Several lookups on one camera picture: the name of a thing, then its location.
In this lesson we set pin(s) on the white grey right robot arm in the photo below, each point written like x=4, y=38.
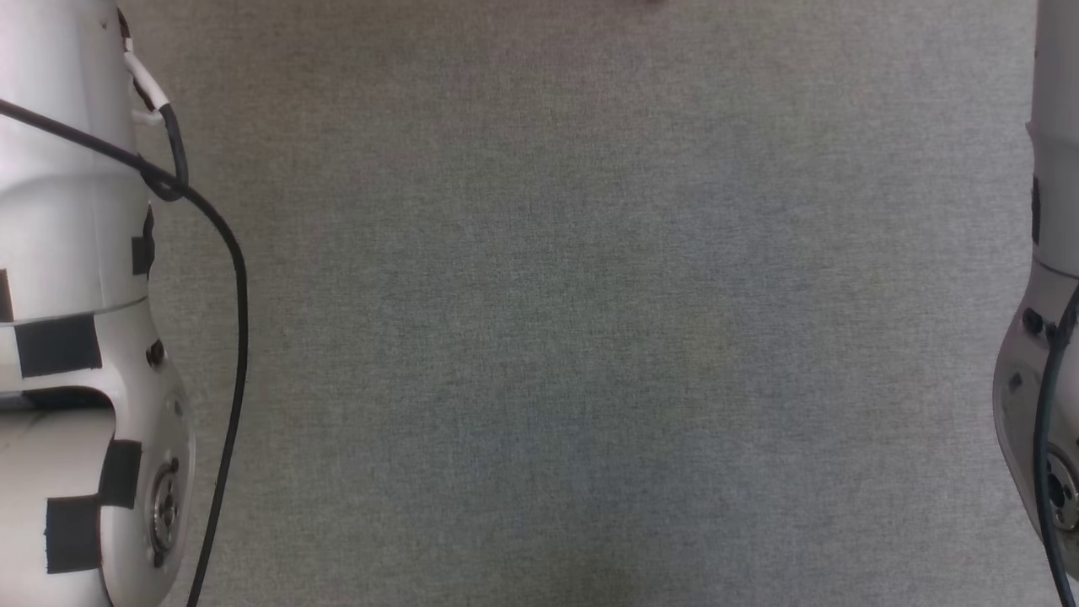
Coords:
x=1054, y=169

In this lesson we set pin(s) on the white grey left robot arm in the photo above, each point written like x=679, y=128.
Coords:
x=67, y=253

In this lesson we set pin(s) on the light grey fabric sofa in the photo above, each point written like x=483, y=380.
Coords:
x=590, y=295

